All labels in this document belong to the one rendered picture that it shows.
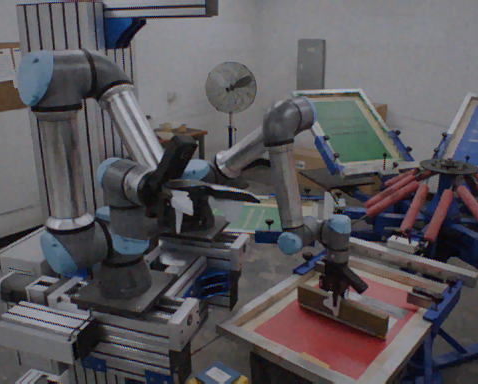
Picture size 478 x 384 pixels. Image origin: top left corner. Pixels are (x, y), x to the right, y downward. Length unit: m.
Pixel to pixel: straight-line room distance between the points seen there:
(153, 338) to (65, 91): 0.68
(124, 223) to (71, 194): 0.25
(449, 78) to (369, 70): 1.02
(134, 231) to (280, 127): 0.65
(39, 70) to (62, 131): 0.15
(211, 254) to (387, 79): 4.82
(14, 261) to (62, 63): 0.84
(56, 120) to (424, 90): 5.32
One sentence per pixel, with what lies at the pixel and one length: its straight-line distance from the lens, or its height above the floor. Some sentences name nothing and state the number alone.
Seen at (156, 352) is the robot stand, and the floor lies 1.10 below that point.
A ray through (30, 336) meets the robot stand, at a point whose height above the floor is 1.16.
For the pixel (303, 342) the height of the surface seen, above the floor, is 0.95.
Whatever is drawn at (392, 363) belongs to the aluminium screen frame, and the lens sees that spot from 1.57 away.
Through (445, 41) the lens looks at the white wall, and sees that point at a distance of 6.01.
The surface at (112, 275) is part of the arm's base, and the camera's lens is 1.32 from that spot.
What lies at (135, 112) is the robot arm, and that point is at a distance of 1.13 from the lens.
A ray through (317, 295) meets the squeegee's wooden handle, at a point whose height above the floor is 1.04.
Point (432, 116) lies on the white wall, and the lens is 6.09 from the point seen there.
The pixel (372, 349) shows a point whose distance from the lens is 1.67.
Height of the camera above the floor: 1.92
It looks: 19 degrees down
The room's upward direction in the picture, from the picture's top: straight up
